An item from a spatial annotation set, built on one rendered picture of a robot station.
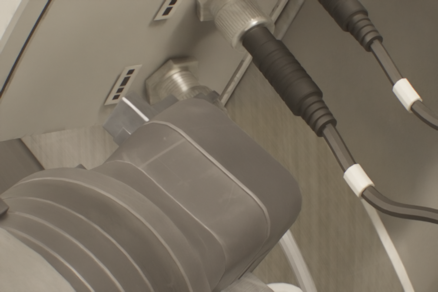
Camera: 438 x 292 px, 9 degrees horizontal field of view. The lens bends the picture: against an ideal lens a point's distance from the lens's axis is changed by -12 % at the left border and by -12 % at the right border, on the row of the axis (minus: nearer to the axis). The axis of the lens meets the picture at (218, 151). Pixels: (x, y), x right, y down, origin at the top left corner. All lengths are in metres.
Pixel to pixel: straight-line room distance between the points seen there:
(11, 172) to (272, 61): 0.17
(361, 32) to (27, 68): 0.10
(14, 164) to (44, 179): 0.25
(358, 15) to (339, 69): 0.06
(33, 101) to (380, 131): 0.11
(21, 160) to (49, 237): 0.30
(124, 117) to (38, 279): 0.16
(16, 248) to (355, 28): 0.19
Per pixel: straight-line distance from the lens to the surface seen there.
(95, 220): 0.70
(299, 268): 0.84
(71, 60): 0.83
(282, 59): 0.83
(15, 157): 0.98
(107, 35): 0.83
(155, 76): 0.86
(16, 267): 0.64
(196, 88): 0.86
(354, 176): 0.81
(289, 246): 0.84
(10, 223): 0.69
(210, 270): 0.74
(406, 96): 0.79
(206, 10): 0.85
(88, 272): 0.68
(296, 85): 0.83
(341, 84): 0.87
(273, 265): 0.89
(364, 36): 0.80
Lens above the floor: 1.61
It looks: 6 degrees down
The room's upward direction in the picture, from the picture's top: 3 degrees counter-clockwise
